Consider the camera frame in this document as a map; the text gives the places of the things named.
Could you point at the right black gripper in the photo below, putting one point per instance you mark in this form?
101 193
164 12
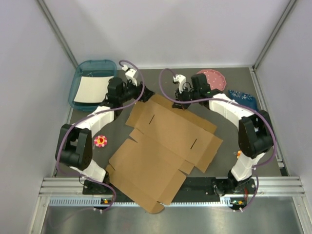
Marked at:
183 106

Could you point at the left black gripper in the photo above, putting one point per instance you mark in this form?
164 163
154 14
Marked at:
142 93

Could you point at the brown cardboard box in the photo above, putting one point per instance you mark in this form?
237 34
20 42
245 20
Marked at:
163 148

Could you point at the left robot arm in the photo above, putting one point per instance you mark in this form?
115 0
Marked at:
75 142

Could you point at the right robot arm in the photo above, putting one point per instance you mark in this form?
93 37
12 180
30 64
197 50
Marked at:
254 137

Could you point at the teal plastic bin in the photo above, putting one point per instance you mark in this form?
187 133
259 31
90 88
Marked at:
90 68

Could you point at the white paper sheet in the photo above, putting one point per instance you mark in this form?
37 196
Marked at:
92 89

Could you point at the pink polka dot plate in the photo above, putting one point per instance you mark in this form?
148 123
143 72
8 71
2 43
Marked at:
214 78

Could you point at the pink flower toy left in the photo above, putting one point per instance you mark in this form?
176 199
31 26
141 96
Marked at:
100 141

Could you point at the dark blue leaf dish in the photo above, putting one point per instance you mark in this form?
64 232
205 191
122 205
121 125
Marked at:
244 99

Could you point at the small orange flower toy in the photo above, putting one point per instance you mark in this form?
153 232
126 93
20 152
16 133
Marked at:
237 154

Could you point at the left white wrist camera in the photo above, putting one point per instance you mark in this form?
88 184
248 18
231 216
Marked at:
131 75

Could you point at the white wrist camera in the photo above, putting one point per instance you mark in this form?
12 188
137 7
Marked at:
180 80
131 75

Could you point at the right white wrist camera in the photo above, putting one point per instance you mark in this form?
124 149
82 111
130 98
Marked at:
180 80

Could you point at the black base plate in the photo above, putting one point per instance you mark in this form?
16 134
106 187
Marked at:
211 185

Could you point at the aluminium frame rail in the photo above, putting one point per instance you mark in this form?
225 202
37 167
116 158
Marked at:
67 191

